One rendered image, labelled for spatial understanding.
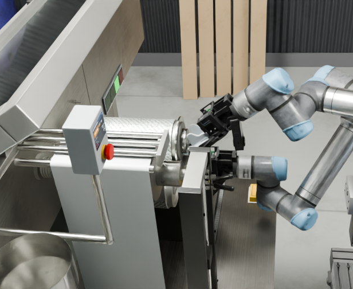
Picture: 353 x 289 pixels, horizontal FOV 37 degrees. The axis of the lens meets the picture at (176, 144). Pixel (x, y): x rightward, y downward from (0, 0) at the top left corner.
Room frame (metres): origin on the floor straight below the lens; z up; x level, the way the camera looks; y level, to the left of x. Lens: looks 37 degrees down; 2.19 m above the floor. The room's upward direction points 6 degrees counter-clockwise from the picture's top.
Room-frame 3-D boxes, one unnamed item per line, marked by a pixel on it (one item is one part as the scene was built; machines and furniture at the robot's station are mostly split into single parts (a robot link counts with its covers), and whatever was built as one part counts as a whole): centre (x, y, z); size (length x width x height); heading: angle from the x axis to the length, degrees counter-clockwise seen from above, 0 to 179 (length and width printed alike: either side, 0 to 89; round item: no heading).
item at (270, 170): (1.27, -0.28, 1.11); 0.11 x 0.08 x 0.09; 77
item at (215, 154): (1.31, -0.13, 1.12); 0.12 x 0.08 x 0.09; 77
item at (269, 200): (1.25, -0.29, 1.01); 0.11 x 0.08 x 0.11; 33
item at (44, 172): (1.10, 0.33, 1.33); 0.07 x 0.07 x 0.07; 77
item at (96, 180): (0.74, 0.15, 1.51); 0.02 x 0.02 x 0.20
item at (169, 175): (1.02, 0.02, 1.33); 0.06 x 0.06 x 0.06; 77
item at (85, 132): (0.74, 0.14, 1.66); 0.07 x 0.07 x 0.10; 77
